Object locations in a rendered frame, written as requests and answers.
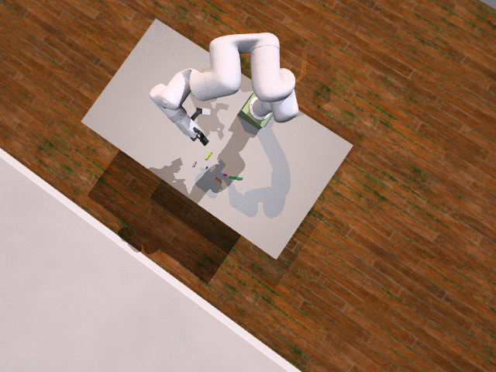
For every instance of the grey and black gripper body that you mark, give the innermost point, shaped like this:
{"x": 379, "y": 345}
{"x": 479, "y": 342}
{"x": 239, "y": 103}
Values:
{"x": 186, "y": 125}

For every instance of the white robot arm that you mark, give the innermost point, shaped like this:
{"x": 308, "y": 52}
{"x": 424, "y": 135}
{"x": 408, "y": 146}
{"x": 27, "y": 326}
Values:
{"x": 223, "y": 78}

